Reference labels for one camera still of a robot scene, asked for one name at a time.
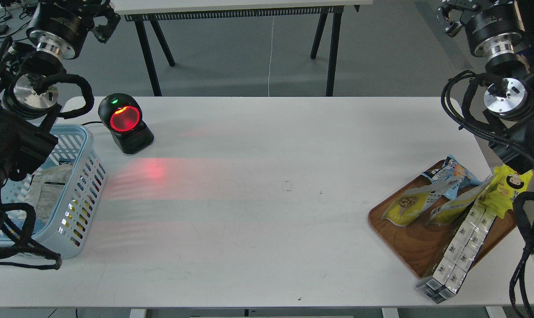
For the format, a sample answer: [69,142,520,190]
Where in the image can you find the yellow nut snack pouch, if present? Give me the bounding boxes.
[381,181,453,226]

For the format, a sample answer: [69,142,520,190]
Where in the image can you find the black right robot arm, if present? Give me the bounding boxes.
[436,0,534,318]

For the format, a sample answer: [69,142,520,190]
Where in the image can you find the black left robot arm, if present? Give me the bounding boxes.
[0,0,120,270]

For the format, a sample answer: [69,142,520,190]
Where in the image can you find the blue chip snack bag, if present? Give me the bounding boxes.
[421,155,481,201]

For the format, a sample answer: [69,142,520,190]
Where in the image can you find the light blue plastic basket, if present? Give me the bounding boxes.
[0,123,106,269]

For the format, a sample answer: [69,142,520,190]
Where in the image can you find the silver white long snack pack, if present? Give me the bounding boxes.
[415,206,496,304]

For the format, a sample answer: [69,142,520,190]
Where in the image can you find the white snack bag in basket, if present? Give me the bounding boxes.
[24,164,73,225]

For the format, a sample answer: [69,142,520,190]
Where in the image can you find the yellow cartoon face snack bag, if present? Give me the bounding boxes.
[479,165,533,219]

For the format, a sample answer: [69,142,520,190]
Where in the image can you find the black barcode scanner red window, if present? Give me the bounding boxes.
[98,93,154,155]

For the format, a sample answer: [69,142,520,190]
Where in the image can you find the background table black legs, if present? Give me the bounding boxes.
[112,0,372,97]

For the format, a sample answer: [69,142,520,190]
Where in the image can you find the brown wooden tray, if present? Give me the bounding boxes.
[368,159,518,279]

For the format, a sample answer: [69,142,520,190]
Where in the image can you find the yellow pouch on tray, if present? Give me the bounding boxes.
[426,175,495,225]

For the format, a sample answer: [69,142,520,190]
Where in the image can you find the white hanging cable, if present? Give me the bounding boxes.
[268,16,275,97]

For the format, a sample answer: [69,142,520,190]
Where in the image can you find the floor cables and power strip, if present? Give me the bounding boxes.
[0,0,40,46]

